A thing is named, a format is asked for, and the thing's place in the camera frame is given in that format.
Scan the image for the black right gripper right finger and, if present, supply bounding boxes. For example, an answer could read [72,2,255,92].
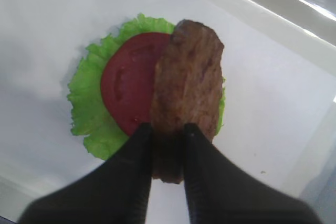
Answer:
[183,123,320,223]

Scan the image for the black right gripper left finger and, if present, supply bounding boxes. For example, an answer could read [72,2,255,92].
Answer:
[18,123,152,223]

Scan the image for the brown meat patty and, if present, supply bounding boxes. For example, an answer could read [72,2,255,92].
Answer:
[150,19,224,184]

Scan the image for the green lettuce leaf on bun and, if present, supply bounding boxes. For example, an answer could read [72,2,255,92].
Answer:
[67,14,225,160]

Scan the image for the red tomato slice on lettuce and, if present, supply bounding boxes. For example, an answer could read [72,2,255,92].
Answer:
[100,32,170,136]

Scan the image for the metal tray with white liner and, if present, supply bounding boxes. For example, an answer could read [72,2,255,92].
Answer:
[1,0,335,221]

